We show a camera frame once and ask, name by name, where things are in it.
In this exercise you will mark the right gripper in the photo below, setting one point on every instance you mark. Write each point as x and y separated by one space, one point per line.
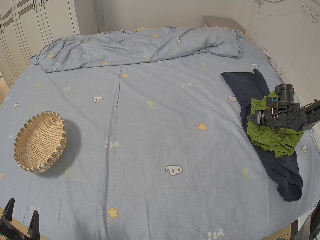
266 119

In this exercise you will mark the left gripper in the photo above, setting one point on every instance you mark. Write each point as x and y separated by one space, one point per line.
7 230

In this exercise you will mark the green shorts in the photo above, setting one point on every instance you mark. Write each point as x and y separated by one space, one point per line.
265 136

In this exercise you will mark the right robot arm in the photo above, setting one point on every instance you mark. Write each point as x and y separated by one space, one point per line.
300 119

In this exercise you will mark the dark blue garment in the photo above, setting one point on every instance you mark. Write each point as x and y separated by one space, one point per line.
247 86

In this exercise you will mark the round woven basket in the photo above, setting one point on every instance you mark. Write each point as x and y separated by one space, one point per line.
37 139

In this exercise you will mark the bed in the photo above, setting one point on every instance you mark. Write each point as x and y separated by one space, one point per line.
160 134

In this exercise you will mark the grey bedside table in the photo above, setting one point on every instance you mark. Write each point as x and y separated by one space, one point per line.
220 22

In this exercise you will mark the pale blue quilt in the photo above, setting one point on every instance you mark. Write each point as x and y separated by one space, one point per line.
137 49

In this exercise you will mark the white wardrobe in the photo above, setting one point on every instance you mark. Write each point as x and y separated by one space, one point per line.
37 21

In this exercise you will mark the pale vertical wall duct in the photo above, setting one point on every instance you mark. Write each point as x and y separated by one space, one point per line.
99 6

